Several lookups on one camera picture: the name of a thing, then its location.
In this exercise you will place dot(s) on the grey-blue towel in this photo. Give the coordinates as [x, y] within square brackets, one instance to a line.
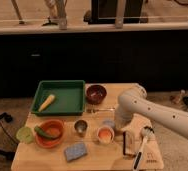
[110, 123]

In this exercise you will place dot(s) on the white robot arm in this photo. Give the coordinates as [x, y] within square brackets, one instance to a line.
[134, 100]

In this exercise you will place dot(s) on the green plastic tray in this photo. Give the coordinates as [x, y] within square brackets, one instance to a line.
[69, 98]

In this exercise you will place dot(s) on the dark red bowl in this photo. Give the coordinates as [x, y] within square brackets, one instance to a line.
[95, 94]

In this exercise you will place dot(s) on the small metal cup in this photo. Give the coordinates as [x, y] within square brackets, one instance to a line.
[81, 127]

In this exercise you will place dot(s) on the yellow corn cob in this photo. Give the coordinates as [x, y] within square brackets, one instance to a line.
[47, 102]

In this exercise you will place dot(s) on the small orange-filled white cup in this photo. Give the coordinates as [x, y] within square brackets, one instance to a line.
[105, 135]

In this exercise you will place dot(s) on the orange bowl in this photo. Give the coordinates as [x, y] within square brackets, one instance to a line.
[53, 127]

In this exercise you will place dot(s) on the wooden scrub brush block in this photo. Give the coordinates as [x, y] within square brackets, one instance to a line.
[129, 143]

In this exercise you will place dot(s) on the blue sponge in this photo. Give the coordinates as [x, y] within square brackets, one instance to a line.
[75, 151]

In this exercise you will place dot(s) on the white dish brush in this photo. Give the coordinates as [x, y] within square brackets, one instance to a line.
[146, 133]

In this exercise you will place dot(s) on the green cucumber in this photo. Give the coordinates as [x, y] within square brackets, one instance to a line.
[44, 134]

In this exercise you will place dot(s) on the light green cup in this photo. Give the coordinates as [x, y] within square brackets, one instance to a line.
[24, 135]

